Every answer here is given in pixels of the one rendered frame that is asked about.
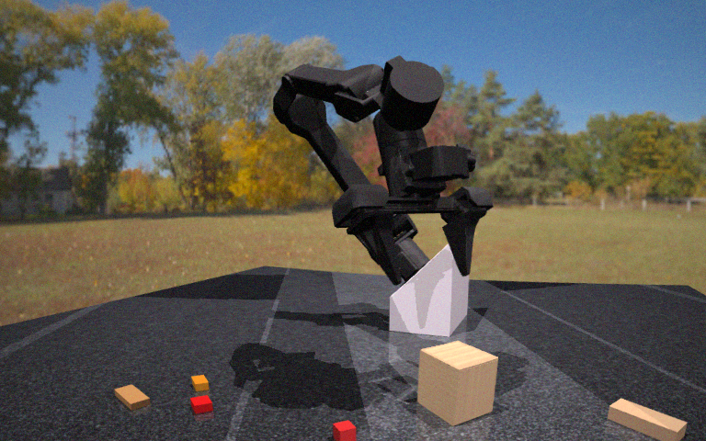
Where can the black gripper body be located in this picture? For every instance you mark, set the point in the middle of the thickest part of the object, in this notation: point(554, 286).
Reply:
point(424, 197)

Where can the orange rectangular block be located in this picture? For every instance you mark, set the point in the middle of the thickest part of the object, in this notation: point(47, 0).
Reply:
point(132, 397)

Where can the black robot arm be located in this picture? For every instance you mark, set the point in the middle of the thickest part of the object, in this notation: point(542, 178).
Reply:
point(406, 93)

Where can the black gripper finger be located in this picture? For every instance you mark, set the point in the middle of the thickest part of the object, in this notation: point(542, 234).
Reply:
point(374, 231)
point(459, 233)

